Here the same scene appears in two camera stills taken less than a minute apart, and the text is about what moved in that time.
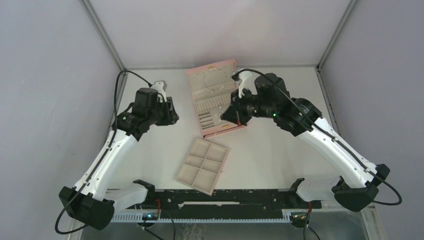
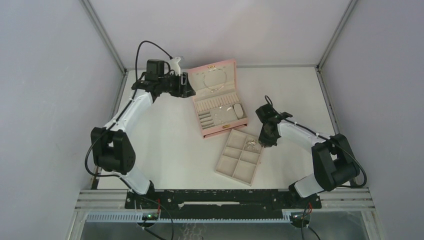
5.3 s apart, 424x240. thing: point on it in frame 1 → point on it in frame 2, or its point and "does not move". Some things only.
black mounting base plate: x=257 y=203 does not move
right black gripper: x=230 y=114 → x=263 y=141
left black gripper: x=171 y=117 → x=184 y=90
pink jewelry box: x=212 y=86 does not move
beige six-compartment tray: x=202 y=165 → x=240 y=158
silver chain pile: x=218 y=115 → x=251 y=144
